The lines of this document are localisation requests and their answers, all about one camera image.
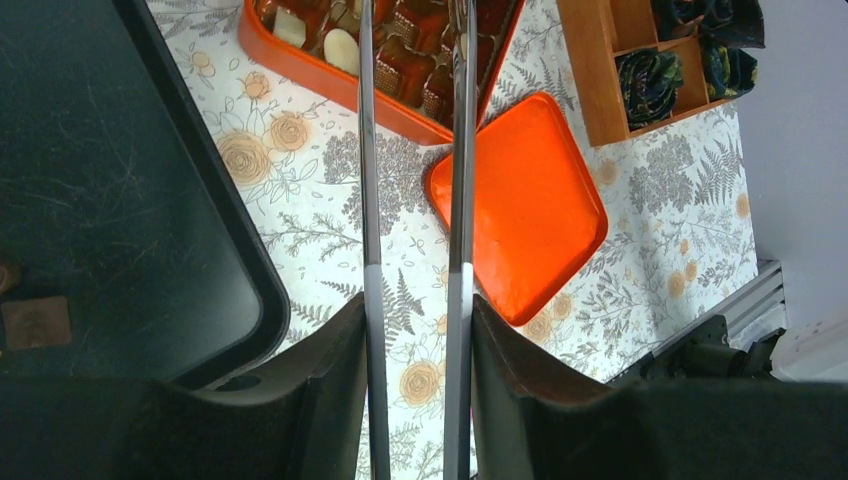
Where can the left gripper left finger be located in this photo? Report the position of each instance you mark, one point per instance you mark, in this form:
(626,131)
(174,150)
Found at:
(300,419)

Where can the orange chocolate box with tray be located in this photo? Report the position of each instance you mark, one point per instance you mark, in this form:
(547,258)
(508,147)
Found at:
(413,47)

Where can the white oval chocolate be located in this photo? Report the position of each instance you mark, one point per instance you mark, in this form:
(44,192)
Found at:
(341,50)

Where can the dark rolled tie right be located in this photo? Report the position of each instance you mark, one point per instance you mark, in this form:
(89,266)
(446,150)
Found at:
(729,72)

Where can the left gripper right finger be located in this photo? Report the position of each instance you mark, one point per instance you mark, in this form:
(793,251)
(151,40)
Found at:
(535,417)

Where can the black plastic tray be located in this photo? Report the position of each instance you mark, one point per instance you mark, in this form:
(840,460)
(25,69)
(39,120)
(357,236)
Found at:
(114,195)

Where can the white rectangular chocolate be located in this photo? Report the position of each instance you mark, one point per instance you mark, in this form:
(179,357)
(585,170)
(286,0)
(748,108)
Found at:
(289,28)

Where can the dark rolled tie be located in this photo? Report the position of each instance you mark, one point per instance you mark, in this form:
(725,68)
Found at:
(729,72)
(649,81)
(735,23)

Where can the wooden compartment organizer box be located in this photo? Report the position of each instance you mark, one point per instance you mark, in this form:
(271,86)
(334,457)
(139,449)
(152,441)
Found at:
(596,33)

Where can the white handled metal tongs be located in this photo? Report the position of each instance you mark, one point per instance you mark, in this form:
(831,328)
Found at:
(456,430)

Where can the orange box lid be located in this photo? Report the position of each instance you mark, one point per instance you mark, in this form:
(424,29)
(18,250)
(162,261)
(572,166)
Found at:
(538,218)

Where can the dark rolled tie back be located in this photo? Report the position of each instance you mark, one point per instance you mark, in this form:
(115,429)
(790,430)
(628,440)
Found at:
(735,23)

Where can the dark rolled tie left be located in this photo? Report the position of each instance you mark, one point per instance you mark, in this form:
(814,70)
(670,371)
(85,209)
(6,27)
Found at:
(649,81)

